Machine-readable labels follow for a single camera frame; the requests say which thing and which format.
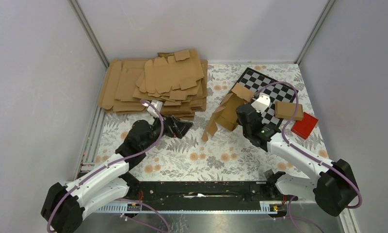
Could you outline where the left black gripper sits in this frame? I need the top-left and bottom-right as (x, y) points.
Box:
(142, 111), (193, 150)

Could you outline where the brown cardboard box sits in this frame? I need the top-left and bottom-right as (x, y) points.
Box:
(201, 83), (255, 142)

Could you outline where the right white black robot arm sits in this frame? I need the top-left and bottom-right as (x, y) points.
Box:
(236, 104), (362, 216)

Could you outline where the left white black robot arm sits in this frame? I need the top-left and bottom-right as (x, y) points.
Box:
(41, 116), (193, 233)

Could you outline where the folded small cardboard box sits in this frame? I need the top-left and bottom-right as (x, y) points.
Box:
(275, 101), (303, 121)

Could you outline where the red box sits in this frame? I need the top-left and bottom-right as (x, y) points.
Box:
(291, 112), (319, 139)

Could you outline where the floral table mat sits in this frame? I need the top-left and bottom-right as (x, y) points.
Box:
(82, 64), (328, 181)

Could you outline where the stack of cardboard blanks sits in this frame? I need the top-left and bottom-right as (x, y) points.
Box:
(97, 49), (208, 119)

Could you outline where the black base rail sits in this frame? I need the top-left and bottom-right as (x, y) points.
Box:
(125, 181), (291, 206)

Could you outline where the perforated metal cable tray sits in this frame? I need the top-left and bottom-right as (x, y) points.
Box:
(95, 201), (284, 214)

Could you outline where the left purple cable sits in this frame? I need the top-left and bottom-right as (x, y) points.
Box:
(46, 100), (171, 233)

